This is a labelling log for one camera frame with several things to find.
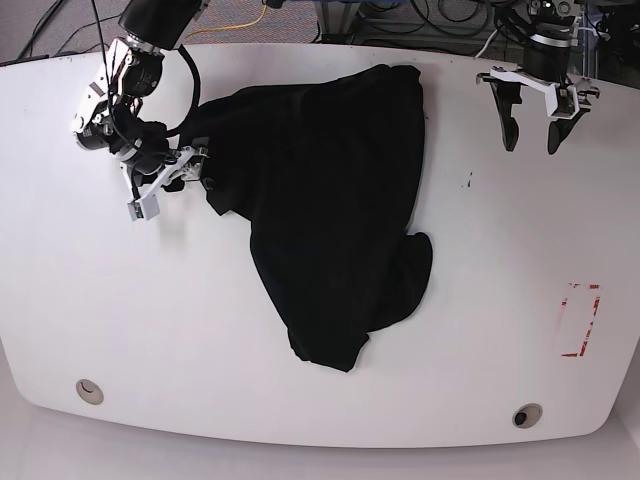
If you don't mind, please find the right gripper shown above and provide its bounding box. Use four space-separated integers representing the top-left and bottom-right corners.
121 121 209 200

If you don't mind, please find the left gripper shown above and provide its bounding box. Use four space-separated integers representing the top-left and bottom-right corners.
476 67 600 154

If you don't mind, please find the black t-shirt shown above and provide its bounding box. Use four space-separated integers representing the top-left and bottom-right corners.
181 64 434 372

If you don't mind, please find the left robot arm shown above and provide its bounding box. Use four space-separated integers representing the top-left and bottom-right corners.
476 1 600 155

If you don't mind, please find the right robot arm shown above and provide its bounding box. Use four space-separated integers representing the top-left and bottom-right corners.
71 1 209 201

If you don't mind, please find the red tape rectangle marking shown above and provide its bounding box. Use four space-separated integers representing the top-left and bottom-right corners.
554 283 602 358

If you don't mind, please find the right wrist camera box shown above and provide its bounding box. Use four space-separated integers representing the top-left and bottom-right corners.
127 195 160 221

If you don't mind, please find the white cable on floor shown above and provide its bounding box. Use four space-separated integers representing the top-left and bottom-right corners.
473 27 501 59

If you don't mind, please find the yellow cable on floor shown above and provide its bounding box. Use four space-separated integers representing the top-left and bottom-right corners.
175 0 269 46

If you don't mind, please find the left table cable grommet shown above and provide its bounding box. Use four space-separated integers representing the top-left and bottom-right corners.
76 379 104 406

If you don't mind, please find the table cable grommet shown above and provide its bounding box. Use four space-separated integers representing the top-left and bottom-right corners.
512 403 543 429
76 379 104 406

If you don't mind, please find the right table cable grommet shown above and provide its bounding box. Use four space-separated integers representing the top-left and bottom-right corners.
512 403 543 429

